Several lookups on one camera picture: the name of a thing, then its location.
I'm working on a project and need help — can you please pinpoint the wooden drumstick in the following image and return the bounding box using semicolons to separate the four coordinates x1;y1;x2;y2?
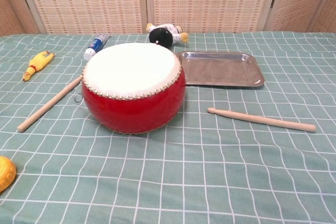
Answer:
17;76;83;133
207;107;317;133

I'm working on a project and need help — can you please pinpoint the yellow rubber chicken toy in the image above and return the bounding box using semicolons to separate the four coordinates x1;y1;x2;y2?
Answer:
22;51;56;82

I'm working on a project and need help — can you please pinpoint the woven bamboo folding screen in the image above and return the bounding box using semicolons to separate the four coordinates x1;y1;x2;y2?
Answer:
0;0;336;35

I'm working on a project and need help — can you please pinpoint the blue and white toothpaste tube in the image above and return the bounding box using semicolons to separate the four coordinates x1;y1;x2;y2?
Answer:
83;34;111;61

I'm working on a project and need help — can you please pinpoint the red drum with white skin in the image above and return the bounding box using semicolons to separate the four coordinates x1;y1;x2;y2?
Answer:
80;42;187;135

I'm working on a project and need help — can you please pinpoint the black and white plush doll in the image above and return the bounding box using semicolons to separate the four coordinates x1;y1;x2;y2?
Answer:
146;23;190;47

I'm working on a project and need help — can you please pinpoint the green checked tablecloth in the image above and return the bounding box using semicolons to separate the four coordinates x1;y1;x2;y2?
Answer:
0;31;336;224

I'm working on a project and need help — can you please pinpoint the yellow orange plastic toy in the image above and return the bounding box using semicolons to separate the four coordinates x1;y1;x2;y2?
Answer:
0;155;17;194

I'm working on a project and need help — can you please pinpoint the rectangular stainless steel tray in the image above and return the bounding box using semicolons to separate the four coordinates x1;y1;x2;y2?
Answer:
175;51;265;90

